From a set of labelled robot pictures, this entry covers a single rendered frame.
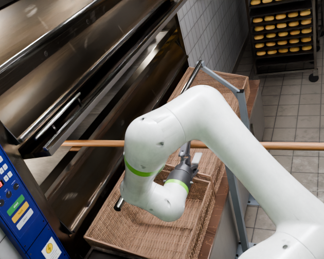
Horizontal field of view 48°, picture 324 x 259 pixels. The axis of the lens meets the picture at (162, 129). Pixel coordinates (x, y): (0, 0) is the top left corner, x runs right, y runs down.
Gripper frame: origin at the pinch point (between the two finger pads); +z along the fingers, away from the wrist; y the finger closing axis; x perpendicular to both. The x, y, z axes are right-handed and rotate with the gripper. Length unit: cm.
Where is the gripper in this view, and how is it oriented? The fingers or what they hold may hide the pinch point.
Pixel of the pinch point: (195, 144)
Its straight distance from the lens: 153.2
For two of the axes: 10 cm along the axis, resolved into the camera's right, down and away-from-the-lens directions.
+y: 2.5, 8.1, 5.3
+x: 9.1, -0.1, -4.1
